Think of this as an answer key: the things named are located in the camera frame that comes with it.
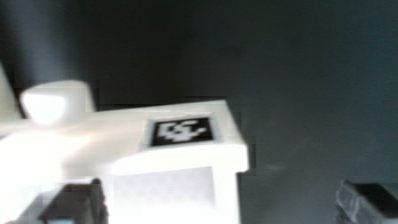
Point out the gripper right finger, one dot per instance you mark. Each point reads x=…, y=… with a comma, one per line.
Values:
x=367, y=203

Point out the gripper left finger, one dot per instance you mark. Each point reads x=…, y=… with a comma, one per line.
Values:
x=77, y=206

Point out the white drawer box two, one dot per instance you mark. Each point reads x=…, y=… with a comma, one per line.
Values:
x=164, y=152

